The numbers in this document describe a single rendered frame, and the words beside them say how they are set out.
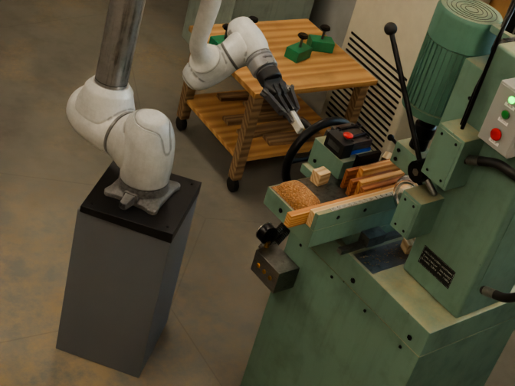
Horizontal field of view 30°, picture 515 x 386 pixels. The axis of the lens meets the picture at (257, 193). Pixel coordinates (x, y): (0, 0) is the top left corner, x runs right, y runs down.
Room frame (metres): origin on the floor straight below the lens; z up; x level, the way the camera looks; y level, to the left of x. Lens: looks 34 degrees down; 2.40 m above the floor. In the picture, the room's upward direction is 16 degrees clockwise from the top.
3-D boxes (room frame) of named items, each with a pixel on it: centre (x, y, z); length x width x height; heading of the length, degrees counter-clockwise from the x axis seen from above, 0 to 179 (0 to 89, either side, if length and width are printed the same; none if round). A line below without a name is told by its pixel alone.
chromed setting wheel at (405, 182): (2.20, -0.40, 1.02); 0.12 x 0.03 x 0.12; 45
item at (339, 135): (2.46, -0.21, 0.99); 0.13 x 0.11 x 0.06; 135
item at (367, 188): (2.36, -0.35, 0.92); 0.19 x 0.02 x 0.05; 135
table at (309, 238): (2.41, -0.27, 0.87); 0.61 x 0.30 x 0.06; 135
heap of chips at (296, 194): (2.22, -0.11, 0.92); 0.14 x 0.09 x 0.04; 45
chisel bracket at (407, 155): (2.36, -0.41, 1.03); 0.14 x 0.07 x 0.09; 45
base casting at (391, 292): (2.29, -0.48, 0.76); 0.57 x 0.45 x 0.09; 45
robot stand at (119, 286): (2.41, 0.35, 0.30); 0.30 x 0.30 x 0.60; 85
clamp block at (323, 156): (2.47, -0.21, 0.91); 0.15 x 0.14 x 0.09; 135
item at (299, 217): (2.31, -0.33, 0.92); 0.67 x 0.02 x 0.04; 135
